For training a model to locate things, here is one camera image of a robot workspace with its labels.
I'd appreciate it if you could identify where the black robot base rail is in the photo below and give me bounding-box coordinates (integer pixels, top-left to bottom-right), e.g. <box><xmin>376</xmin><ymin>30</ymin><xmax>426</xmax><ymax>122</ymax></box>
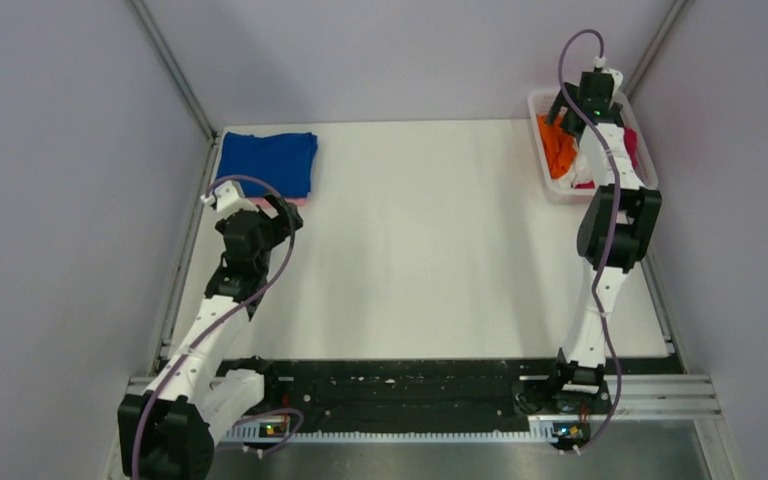
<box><xmin>155</xmin><ymin>356</ymin><xmax>683</xmax><ymax>446</ymax></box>

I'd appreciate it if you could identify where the white plastic basket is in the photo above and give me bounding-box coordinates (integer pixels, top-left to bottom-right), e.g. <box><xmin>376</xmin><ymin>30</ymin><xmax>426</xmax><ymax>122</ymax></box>
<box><xmin>527</xmin><ymin>87</ymin><xmax>659</xmax><ymax>204</ymax></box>

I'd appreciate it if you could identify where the magenta t shirt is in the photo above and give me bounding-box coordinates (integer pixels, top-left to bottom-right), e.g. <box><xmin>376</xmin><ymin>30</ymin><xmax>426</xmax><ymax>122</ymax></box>
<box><xmin>578</xmin><ymin>123</ymin><xmax>644</xmax><ymax>190</ymax></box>

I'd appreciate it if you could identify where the white t shirt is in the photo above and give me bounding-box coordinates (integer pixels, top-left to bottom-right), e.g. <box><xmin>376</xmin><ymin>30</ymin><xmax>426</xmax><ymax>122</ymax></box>
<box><xmin>555</xmin><ymin>153</ymin><xmax>594</xmax><ymax>190</ymax></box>

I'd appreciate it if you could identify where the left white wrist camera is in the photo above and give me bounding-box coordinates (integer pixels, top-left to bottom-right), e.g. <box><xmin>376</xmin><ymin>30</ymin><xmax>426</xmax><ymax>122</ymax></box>
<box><xmin>200</xmin><ymin>180</ymin><xmax>245</xmax><ymax>218</ymax></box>

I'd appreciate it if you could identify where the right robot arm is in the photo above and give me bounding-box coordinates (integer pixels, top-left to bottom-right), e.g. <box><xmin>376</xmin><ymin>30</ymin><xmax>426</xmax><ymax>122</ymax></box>
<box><xmin>546</xmin><ymin>67</ymin><xmax>662</xmax><ymax>412</ymax></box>

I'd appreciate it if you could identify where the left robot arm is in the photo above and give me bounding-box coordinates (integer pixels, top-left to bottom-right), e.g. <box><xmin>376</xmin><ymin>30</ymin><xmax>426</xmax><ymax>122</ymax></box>
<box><xmin>117</xmin><ymin>194</ymin><xmax>303</xmax><ymax>479</ymax></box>

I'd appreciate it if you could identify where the folded pink t shirt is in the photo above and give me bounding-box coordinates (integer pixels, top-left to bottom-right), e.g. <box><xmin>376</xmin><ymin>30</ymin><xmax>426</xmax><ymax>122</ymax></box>
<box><xmin>250</xmin><ymin>197</ymin><xmax>308</xmax><ymax>208</ymax></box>

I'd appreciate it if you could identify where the orange t shirt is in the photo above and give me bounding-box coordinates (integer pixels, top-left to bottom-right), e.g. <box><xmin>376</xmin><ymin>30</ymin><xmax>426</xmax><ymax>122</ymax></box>
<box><xmin>537</xmin><ymin>114</ymin><xmax>577</xmax><ymax>180</ymax></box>

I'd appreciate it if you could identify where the folded blue t shirt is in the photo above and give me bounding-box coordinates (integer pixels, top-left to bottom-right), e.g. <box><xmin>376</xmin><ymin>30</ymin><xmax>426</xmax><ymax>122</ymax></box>
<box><xmin>216</xmin><ymin>132</ymin><xmax>318</xmax><ymax>200</ymax></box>

